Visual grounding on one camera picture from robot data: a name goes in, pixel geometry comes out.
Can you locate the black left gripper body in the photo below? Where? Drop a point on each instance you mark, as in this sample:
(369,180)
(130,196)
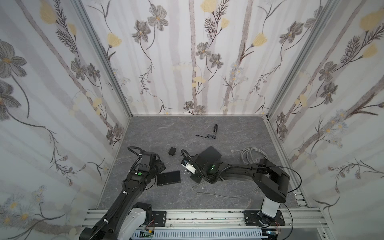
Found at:
(159,165)

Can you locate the aluminium corner frame left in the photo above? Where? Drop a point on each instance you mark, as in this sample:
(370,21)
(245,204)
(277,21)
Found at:
(101,53)

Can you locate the aluminium corner frame right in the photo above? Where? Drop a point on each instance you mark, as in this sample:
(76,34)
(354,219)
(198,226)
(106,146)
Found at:
(314,35)

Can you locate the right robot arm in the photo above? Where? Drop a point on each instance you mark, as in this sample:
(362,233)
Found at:
(270,179)

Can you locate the black ribbed network switch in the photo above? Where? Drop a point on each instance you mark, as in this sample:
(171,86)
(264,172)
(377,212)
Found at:
(168,178)

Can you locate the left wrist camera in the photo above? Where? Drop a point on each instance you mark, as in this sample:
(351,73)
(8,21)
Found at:
(148,158)

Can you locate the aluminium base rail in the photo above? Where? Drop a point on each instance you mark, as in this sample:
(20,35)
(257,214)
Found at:
(234,218)

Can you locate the grey flat network switch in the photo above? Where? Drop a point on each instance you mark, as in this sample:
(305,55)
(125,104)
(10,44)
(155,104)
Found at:
(208,154)

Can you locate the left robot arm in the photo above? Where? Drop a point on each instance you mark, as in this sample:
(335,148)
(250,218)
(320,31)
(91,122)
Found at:
(126,214)

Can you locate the aluminium corner frame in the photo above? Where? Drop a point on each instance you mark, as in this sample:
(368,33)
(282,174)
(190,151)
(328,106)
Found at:
(314,35)
(101,53)

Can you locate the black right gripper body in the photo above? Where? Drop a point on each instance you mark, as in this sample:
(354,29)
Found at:
(194,176)

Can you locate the white slotted cable duct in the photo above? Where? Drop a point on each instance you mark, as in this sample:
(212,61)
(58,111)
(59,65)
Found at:
(200,234)

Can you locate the black power adapter with cable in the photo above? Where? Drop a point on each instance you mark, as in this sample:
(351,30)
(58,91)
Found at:
(186,157)

